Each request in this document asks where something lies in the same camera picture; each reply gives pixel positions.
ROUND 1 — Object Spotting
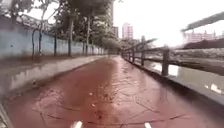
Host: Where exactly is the red paved path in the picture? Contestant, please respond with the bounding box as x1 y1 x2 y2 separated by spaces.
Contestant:
3 55 224 128

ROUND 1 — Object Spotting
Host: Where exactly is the dark tall building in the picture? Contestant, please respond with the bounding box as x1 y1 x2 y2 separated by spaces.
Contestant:
107 1 120 40

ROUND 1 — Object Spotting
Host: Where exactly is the pink tall building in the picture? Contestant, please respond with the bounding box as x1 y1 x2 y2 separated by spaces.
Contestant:
121 22 134 41

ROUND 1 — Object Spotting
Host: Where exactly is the row of trees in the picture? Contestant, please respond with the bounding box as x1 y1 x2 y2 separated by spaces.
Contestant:
0 0 123 62

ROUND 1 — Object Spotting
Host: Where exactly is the dark wooden railing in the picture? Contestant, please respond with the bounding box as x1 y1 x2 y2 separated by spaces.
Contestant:
120 37 224 78

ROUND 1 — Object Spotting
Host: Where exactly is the robot's own part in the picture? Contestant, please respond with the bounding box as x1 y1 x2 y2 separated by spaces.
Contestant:
143 122 153 128
71 120 84 128

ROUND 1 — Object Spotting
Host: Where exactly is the river water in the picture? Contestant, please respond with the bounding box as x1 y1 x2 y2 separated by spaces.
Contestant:
133 54 224 96

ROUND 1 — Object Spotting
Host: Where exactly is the low pink building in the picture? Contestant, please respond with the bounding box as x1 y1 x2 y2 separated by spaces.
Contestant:
182 29 224 45

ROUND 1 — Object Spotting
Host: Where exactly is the elevated bridge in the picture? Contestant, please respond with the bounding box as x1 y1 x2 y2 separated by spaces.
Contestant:
180 10 224 33

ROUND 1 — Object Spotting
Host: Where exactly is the grey concrete kerb wall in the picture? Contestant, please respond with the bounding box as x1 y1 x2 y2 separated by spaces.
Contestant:
0 54 108 98

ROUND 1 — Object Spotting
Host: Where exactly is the blue grey long wall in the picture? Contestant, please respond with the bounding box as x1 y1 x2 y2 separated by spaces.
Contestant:
0 14 109 61

